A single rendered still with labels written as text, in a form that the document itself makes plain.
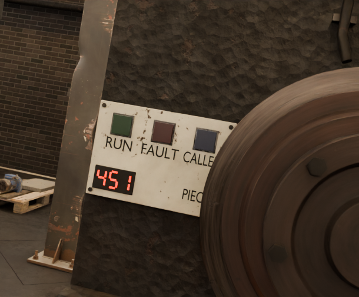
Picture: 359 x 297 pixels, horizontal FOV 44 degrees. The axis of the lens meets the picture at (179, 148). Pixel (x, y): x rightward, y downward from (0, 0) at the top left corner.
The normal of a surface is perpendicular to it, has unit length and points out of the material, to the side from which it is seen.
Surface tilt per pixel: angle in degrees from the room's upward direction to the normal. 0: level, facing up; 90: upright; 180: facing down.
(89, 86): 90
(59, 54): 90
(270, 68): 90
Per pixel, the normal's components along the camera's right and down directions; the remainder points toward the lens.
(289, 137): -0.60, -0.71
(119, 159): -0.18, 0.02
